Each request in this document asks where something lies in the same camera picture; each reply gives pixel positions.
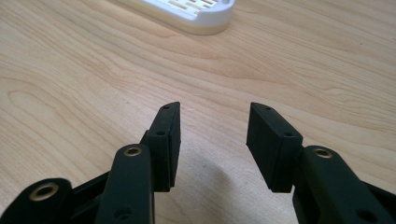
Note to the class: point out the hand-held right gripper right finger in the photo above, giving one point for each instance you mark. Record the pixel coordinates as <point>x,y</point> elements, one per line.
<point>271,155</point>

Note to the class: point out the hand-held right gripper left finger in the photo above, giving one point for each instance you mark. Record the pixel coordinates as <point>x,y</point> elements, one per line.
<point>163,149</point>

